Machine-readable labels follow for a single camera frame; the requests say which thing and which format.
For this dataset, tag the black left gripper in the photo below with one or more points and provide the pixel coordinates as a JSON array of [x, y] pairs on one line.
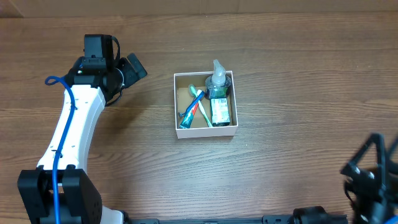
[[135, 65]]

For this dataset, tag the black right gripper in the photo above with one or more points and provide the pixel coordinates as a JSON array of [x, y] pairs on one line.
[[359, 171]]

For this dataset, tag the green white toothbrush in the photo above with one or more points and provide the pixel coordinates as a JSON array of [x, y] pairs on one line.
[[194, 92]]

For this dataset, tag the red green toothpaste tube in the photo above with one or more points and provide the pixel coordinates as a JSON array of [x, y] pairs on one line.
[[188, 118]]

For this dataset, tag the blue disposable razor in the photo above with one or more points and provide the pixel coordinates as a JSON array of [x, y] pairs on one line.
[[193, 103]]

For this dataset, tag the clear soap pump bottle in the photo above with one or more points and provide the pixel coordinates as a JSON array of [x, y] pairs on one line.
[[218, 84]]

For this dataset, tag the green white soap packet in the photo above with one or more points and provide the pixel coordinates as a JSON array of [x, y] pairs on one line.
[[220, 112]]

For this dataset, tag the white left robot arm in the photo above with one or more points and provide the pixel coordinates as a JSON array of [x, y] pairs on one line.
[[59, 190]]

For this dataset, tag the white cardboard box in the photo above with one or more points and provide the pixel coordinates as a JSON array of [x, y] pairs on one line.
[[199, 127]]

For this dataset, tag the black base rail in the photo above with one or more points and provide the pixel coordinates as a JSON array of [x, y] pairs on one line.
[[266, 219]]

